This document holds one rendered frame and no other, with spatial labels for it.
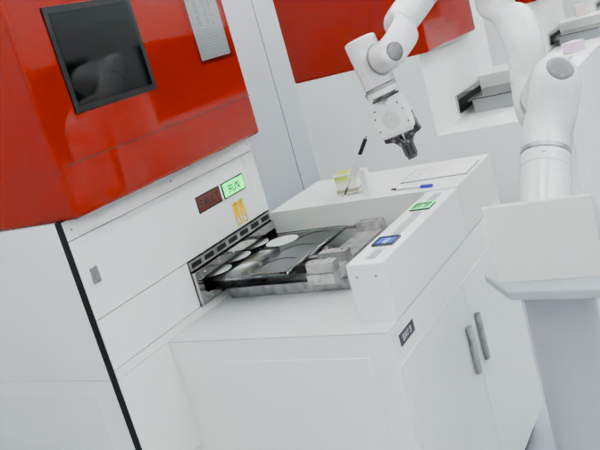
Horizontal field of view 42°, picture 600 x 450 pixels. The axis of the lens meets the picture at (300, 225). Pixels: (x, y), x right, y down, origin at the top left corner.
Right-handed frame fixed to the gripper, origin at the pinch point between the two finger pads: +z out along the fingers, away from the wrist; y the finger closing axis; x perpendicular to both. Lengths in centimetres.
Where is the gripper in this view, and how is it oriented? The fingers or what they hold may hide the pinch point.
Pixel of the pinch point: (410, 150)
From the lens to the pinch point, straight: 207.0
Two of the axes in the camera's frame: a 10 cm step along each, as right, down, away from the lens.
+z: 4.3, 8.9, 1.2
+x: 4.6, -3.4, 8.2
